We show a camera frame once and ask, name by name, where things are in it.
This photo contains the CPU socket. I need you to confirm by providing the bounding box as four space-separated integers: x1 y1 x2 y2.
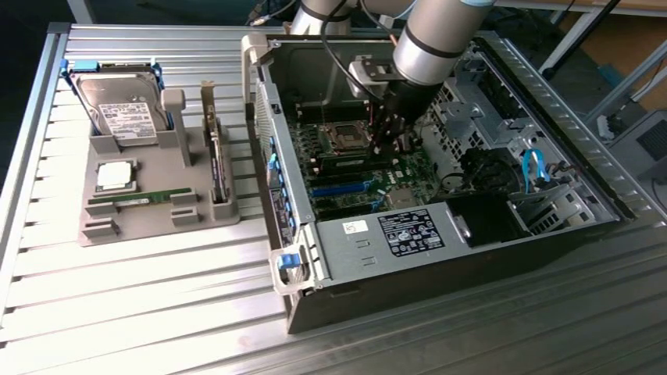
321 121 372 152

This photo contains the silver hard disk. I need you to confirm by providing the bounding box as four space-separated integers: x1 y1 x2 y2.
74 71 160 148

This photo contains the blue expansion slot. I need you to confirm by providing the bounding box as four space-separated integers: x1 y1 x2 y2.
309 180 368 198

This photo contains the chipset heat sink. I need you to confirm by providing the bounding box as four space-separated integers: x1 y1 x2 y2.
387 189 424 211

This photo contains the grey parts rack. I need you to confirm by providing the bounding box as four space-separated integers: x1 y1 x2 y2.
77 88 243 248

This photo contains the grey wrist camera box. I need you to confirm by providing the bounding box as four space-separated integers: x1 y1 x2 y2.
345 57 401 99

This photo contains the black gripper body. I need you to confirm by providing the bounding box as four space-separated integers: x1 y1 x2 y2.
383 79 445 127

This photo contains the grey case corner bracket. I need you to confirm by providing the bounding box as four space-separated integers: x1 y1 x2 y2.
240 33 284 107

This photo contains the black wire bundle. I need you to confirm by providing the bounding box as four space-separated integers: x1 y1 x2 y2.
440 147 524 195

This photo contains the installed RAM stick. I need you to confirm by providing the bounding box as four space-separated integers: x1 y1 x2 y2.
316 153 368 170

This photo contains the grey computer tower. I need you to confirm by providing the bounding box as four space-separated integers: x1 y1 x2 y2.
605 109 667 184

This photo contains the green RAM stick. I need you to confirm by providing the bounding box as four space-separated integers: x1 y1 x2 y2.
86 187 192 207

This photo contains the grey power supply unit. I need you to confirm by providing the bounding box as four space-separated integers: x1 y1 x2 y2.
313 205 456 283

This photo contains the blue disk wire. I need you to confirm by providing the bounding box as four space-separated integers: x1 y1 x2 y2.
519 147 551 195

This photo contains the blue disk caddy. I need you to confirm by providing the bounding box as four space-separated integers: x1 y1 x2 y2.
58 57 167 134

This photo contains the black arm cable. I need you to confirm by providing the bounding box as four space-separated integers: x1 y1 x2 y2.
319 0 405 115

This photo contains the silver CPU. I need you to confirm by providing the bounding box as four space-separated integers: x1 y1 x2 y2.
96 161 138 191

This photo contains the metal disk bay cage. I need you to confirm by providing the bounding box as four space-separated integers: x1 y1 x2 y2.
440 42 537 151

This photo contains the black open PC case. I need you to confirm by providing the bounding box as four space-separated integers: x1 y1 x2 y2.
248 30 640 335

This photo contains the graphics card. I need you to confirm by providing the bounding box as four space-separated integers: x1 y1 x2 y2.
199 79 231 205

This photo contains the green motherboard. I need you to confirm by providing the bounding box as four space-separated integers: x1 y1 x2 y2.
288 116 444 220

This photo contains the metal desk frame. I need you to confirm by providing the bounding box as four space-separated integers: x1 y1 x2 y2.
536 0 667 126

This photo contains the grey bracket with blue latch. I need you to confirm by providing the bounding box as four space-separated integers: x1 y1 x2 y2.
267 245 317 295

